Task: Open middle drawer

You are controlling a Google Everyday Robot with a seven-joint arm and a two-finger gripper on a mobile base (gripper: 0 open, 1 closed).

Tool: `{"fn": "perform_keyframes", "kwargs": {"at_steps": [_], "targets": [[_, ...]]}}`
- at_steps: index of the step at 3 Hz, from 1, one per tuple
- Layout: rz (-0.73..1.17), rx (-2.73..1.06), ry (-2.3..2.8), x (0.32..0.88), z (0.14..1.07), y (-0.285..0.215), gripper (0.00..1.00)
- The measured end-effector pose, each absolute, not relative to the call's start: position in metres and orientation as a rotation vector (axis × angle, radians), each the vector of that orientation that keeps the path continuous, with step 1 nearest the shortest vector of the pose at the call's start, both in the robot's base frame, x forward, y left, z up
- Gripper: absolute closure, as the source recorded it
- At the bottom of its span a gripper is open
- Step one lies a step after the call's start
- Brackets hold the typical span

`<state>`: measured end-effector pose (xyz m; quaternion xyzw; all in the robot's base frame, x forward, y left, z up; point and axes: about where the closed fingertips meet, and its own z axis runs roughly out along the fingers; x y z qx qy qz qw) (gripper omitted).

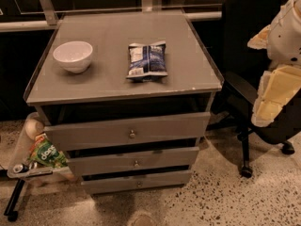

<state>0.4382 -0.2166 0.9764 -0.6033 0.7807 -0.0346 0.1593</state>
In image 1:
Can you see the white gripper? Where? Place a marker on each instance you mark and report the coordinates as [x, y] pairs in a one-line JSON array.
[[286, 42]]

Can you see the grey drawer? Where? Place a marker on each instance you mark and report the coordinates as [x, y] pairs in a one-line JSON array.
[[88, 135], [171, 178], [147, 160]]

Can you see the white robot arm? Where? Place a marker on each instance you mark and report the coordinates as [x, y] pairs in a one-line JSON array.
[[284, 39]]

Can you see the grey drawer cabinet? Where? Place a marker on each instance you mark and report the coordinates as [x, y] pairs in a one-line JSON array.
[[103, 93]]

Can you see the grey top drawer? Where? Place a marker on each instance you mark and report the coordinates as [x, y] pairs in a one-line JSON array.
[[88, 135]]

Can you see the grey bottom drawer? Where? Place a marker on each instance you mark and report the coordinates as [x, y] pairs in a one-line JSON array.
[[171, 178]]

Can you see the black office chair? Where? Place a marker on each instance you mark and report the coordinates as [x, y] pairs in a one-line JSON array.
[[242, 68]]

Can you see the blue chip bag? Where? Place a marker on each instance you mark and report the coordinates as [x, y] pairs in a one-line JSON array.
[[147, 61]]

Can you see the white ceramic bowl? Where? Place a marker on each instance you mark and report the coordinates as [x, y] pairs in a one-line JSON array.
[[74, 56]]

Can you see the metal railing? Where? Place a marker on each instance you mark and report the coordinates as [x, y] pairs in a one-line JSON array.
[[28, 15]]

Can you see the white paper roll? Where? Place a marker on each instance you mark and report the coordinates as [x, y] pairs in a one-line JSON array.
[[33, 128]]

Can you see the green snack bag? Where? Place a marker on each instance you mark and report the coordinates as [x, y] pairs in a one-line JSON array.
[[44, 152]]

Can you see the clear side bin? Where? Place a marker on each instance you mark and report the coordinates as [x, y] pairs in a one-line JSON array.
[[36, 169]]

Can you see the soda can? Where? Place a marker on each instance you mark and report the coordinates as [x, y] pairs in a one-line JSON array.
[[20, 168]]

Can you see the black stand leg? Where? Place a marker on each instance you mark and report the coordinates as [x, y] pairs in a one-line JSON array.
[[10, 211]]

